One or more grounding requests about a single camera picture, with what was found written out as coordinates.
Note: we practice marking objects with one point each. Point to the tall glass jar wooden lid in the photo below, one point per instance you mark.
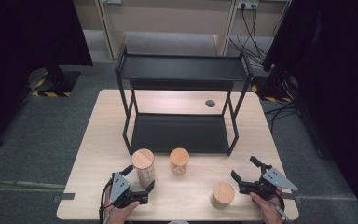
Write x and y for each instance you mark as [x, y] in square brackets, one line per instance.
[143, 159]

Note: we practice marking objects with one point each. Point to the stand base with hazard tape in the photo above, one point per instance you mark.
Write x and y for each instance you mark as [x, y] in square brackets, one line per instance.
[273, 90]
[56, 82]

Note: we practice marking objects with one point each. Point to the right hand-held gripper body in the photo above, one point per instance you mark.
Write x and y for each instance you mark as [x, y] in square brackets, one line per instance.
[268, 183]

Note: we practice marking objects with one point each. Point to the white wall power socket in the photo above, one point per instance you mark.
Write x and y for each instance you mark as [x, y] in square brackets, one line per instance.
[247, 3]

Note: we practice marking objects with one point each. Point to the dark floor tape strip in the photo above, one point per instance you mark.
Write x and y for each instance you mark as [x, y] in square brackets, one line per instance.
[292, 197]

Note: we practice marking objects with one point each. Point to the black metal two-tier shelf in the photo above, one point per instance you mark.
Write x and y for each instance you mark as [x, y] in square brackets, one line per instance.
[180, 132]

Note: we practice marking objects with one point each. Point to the person's left hand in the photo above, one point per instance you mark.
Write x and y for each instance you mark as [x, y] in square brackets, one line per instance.
[119, 213]

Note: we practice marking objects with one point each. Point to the person's right hand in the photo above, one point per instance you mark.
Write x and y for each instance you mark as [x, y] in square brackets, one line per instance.
[266, 208]

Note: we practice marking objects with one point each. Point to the dark curtain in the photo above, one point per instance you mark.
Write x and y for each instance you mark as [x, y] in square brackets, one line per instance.
[18, 62]
[338, 77]

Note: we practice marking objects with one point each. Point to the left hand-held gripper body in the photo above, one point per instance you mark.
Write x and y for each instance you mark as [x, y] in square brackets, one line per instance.
[119, 188]

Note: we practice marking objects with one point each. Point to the short glass jar wooden lid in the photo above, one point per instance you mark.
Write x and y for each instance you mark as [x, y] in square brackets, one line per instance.
[179, 157]

